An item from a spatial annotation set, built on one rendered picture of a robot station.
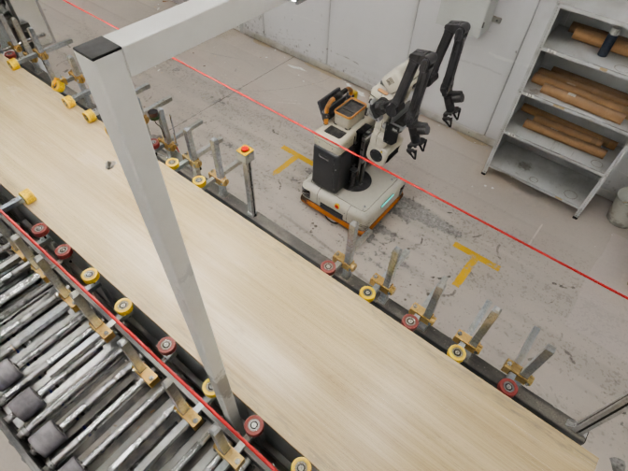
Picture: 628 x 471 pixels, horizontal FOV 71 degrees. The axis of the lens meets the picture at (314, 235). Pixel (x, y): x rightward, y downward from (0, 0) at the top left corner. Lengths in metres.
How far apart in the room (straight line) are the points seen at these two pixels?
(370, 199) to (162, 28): 2.90
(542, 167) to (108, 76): 4.16
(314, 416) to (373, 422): 0.24
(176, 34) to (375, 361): 1.64
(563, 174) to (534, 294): 1.34
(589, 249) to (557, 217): 0.37
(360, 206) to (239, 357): 1.80
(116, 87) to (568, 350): 3.29
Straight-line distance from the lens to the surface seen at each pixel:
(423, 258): 3.59
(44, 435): 2.24
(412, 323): 2.19
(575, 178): 4.61
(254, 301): 2.19
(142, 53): 0.75
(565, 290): 3.86
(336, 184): 3.42
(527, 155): 4.63
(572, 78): 4.21
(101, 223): 2.71
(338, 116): 3.26
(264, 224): 2.75
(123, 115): 0.77
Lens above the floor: 2.78
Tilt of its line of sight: 51 degrees down
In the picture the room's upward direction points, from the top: 3 degrees clockwise
